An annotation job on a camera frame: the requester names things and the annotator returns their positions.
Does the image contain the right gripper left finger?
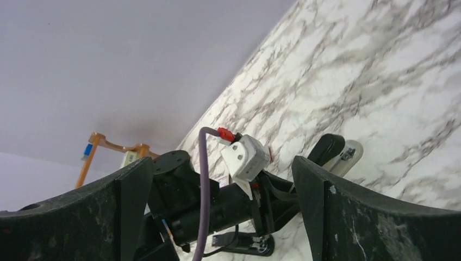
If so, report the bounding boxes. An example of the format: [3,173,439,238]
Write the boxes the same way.
[1,157,153,260]

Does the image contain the blue grey eraser block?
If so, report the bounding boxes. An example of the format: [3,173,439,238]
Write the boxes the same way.
[81,143,93,161]

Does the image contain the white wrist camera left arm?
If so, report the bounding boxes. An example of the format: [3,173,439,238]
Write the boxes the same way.
[217,127,272,200]

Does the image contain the black stapler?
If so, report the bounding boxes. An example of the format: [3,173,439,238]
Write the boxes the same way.
[307,133,345,166]

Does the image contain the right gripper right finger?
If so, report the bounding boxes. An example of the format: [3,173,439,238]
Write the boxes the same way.
[291,156,460,260]

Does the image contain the orange wooden shelf rack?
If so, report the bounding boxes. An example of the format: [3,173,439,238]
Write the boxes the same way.
[75,132,159,188]

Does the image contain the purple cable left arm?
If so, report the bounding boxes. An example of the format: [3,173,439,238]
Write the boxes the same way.
[191,127,221,261]

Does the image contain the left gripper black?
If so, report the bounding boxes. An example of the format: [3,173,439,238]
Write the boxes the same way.
[251,171,300,234]

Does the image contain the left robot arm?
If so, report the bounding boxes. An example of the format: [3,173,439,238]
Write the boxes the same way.
[134,150,300,260]

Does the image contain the white red box on shelf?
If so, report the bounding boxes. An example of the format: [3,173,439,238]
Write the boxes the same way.
[120,151,139,168]

